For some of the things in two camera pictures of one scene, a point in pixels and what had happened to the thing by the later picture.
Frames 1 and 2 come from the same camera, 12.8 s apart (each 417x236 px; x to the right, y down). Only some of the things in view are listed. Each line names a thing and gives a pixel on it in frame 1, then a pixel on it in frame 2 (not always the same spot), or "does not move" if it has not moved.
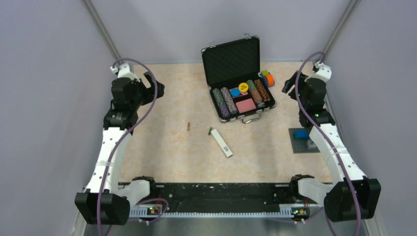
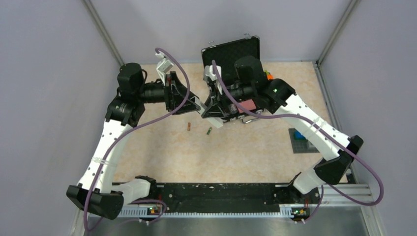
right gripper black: [288, 84] → [217, 105]
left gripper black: [149, 91] → [175, 90]
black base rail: [216, 199] does not move
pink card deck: [245, 105] does not move
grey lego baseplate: [302, 146] does not move
